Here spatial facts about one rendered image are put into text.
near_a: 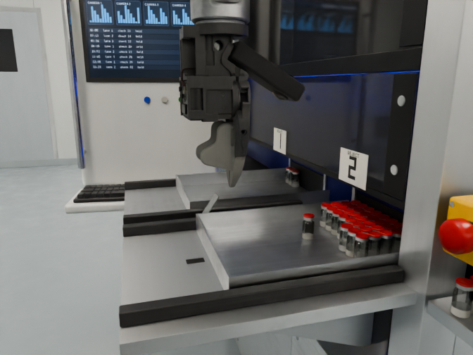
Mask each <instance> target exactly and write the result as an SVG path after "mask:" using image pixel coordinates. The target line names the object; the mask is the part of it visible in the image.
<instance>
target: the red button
mask: <svg viewBox="0 0 473 355"><path fill-rule="evenodd" d="M438 236H439V242H440V243H441V246H442V247H443V248H444V249H445V250H446V251H448V252H450V253H452V254H456V255H458V254H468V253H470V252H472V251H473V225H472V224H471V223H470V222H469V221H468V220H465V219H464V218H454V219H448V220H446V221H444V222H443V223H442V224H441V226H440V228H439V232H438Z"/></svg>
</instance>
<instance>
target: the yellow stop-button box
mask: <svg viewBox="0 0 473 355"><path fill-rule="evenodd" d="M454 218H464V219H465V220H468V221H469V222H470V223H471V224H472V225H473V195H467V196H458V197H451V198H450V201H449V206H448V215H447V220H448V219H454ZM443 250H444V251H445V252H447V253H448V254H450V255H452V256H454V257H456V258H458V259H460V260H461V261H464V262H465V263H468V264H469V265H471V266H473V251H472V252H470V253H468V254H458V255H456V254H452V253H450V252H448V251H446V250H445V249H444V248H443Z"/></svg>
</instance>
